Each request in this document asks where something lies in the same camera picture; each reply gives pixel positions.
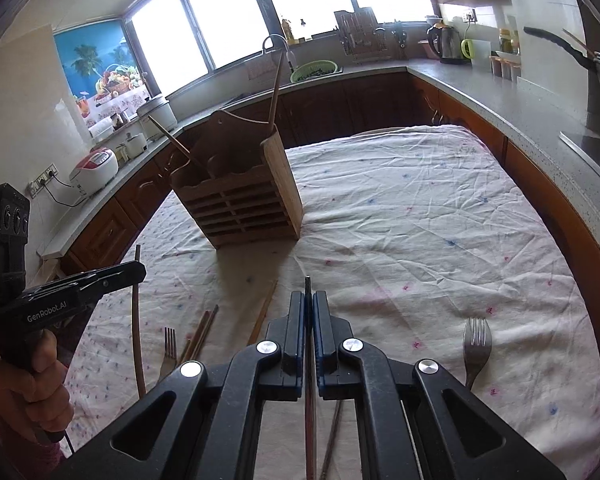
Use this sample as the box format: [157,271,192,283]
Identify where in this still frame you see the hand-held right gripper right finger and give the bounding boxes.
[312,290,568,480]

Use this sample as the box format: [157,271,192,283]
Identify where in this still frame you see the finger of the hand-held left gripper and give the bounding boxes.
[72,262,148,307]

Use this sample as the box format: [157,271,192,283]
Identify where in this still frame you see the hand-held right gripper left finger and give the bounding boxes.
[50,290,308,480]

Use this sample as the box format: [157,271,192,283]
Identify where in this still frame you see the long thin brown chopstick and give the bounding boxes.
[132,245,147,397]

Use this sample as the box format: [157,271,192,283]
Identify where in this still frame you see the metal chopstick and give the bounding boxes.
[324,400,344,480]

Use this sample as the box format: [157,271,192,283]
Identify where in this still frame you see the dark chopstick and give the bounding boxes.
[304,276,317,480]

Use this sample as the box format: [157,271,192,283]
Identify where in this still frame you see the wooden utensil holder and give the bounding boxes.
[169,109,305,251]

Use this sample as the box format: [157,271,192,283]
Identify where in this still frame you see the person's left hand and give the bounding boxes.
[0,330,74,437]

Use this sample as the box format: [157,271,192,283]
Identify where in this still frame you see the metal fork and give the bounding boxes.
[461,316,493,389]
[158,327,179,382]

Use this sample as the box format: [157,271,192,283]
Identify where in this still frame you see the red and white rice cooker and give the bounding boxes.
[69,147,120,195]

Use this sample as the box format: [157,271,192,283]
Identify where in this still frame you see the white floral tablecloth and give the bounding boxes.
[65,124,600,480]

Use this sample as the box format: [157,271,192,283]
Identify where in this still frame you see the small white cooker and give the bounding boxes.
[115,132,148,161]

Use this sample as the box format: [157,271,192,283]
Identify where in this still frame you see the long brown wooden chopstick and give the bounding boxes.
[147,115,207,169]

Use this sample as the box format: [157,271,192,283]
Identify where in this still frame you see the long light wooden chopstick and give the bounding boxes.
[265,51,287,133]

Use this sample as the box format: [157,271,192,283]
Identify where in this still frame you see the green colander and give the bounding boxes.
[290,60,340,84]

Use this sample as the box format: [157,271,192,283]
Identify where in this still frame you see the kitchen faucet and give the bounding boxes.
[261,35,297,73]

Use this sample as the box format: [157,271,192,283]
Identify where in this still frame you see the window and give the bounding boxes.
[122,0,441,98]

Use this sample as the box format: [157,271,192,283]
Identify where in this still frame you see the dish rack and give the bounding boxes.
[334,7,393,63]

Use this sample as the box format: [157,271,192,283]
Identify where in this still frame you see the kitchen tool stand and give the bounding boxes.
[392,20,409,61]

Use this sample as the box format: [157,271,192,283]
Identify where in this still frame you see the electric kettle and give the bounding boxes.
[426,24,471,65]

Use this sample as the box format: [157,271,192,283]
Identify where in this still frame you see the spice jar set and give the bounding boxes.
[490,52,523,83]

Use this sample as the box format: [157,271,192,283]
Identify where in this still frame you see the glass jars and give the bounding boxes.
[497,27,521,56]

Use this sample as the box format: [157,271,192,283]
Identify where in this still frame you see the black wok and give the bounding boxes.
[523,26,600,116]

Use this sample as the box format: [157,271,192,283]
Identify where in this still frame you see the black power cable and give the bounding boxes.
[45,175,88,208]

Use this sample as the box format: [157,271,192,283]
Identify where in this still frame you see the tropical fruit wall poster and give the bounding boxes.
[54,22,151,131]

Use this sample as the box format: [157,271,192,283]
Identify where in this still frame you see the white jug with green handle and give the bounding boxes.
[461,37,492,72]

